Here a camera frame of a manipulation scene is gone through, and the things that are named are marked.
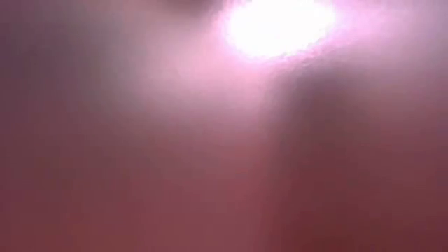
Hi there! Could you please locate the bright ceiling light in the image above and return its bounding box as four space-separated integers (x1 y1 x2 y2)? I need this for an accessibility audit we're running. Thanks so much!
223 0 337 60

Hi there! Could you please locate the translucent red plastic basket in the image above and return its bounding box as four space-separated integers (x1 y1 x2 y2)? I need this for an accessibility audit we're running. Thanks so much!
0 0 448 252

